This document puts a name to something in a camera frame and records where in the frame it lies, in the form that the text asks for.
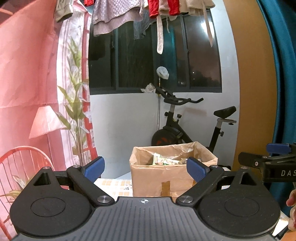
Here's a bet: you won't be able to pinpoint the cardboard box with panda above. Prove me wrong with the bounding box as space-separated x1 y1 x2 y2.
128 141 218 197

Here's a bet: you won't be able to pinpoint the black exercise bike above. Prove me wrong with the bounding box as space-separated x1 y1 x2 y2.
151 85 238 153

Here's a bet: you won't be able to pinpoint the plaid floral tablecloth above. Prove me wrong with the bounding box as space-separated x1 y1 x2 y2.
92 177 290 237

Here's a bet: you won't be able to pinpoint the translucent plastic bag liner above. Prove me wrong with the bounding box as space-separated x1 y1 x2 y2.
129 142 218 166

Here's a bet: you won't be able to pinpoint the green vegetable snack bag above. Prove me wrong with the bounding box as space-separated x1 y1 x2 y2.
152 153 187 165

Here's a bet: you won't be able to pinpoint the hanging clothes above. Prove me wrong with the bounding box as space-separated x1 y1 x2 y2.
54 0 216 55

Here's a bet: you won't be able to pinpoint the dark window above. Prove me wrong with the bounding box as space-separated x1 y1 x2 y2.
88 14 222 95

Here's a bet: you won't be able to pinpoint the person's hand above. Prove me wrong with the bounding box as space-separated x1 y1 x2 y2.
286 190 296 232

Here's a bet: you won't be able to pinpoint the red printed wall curtain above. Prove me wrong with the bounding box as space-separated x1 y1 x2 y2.
1 1 97 240

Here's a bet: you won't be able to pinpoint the blue curtain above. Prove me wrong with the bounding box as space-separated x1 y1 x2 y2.
256 0 296 216

